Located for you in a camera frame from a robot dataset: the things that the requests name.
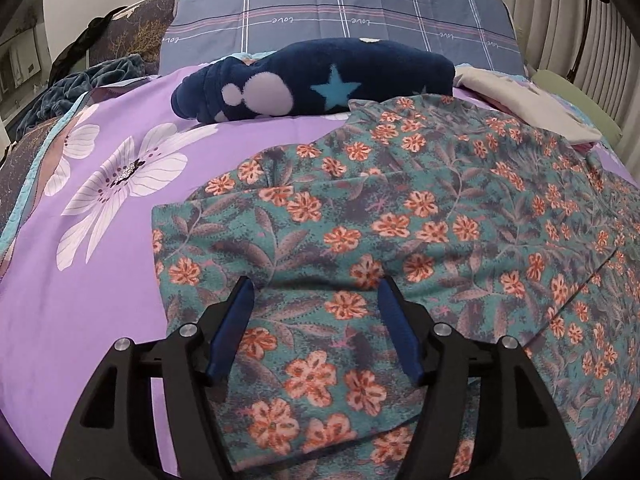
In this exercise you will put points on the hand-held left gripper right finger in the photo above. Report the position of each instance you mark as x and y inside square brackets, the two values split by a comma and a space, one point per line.
[400, 330]

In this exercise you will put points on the teal floral garment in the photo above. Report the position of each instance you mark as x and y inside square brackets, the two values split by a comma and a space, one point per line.
[400, 210]

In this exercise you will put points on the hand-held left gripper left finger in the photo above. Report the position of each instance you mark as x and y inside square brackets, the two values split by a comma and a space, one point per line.
[232, 330]

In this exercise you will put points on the dark floral pillow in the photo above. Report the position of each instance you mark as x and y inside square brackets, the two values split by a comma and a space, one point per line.
[140, 30]

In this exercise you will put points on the black garment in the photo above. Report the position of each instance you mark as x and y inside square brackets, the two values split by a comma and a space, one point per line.
[95, 27]

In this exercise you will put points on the white cloth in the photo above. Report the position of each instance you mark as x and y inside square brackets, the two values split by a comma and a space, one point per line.
[530, 105]

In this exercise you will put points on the pale green pad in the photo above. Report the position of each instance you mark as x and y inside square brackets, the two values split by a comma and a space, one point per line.
[590, 105]

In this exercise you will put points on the blue fuzzy blanket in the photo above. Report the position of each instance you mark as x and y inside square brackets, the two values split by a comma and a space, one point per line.
[65, 87]

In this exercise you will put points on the beige curtain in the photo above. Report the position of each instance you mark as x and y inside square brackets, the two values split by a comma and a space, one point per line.
[610, 50]

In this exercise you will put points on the navy star fleece blanket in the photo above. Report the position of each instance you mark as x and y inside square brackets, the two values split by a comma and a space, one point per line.
[375, 70]

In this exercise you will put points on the purple floral bedsheet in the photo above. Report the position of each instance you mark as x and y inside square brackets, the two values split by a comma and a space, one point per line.
[215, 110]

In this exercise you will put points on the black stand pole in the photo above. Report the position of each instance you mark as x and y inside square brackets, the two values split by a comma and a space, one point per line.
[587, 30]

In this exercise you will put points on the blue-grey plaid pillow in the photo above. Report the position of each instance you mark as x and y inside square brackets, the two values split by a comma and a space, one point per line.
[325, 0]

